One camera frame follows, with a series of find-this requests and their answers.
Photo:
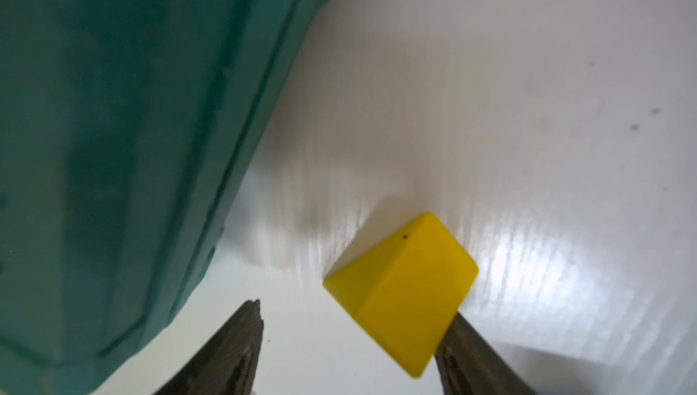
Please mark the green plastic tool case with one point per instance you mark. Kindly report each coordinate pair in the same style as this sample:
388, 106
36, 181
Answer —
126, 129

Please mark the yellow triangle block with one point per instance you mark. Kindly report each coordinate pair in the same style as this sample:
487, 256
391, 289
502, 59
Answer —
405, 291

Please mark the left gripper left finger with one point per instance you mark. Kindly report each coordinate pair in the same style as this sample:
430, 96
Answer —
227, 363

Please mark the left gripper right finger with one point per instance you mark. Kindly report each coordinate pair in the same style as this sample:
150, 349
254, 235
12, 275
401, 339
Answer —
468, 365

